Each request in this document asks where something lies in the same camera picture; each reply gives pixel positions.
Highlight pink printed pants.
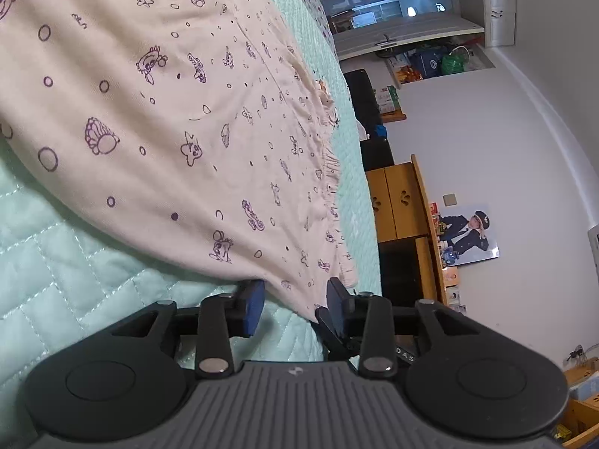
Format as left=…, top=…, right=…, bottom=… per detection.
left=0, top=0, right=361, bottom=324

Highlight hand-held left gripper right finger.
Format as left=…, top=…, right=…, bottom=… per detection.
left=326, top=277, right=483, bottom=379

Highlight green bag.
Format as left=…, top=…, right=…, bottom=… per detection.
left=440, top=47, right=471, bottom=76

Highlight mint quilted bee bedspread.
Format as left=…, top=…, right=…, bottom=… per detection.
left=0, top=0, right=382, bottom=403

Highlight wooden desk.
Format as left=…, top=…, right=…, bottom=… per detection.
left=365, top=153, right=458, bottom=306

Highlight black storage box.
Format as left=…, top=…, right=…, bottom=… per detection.
left=344, top=69, right=395, bottom=172

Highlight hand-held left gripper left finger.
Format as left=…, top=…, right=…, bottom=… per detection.
left=110, top=280, right=267, bottom=379

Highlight blue bag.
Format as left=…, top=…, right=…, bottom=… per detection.
left=411, top=49, right=443, bottom=80

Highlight white door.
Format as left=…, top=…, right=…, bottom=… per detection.
left=334, top=12, right=486, bottom=60

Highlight green white carton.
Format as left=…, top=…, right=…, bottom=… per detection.
left=377, top=85, right=402, bottom=115

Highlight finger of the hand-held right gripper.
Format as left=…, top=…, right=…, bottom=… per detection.
left=315, top=306, right=363, bottom=360

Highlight uniformed figure photo poster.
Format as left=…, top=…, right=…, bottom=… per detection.
left=437, top=205, right=501, bottom=268

